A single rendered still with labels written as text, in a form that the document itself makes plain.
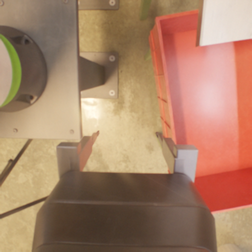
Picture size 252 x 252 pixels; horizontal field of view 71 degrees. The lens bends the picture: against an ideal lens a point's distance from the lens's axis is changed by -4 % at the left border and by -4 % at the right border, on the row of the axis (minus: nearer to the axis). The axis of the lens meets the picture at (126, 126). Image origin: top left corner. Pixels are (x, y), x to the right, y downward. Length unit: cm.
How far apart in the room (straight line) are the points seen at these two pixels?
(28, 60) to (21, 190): 149
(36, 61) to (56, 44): 5
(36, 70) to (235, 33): 41
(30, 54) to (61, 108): 10
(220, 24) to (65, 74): 33
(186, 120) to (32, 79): 58
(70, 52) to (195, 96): 53
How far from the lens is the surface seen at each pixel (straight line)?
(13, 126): 41
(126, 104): 127
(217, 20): 46
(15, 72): 30
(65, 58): 35
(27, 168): 162
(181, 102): 74
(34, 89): 35
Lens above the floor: 125
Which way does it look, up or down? 75 degrees down
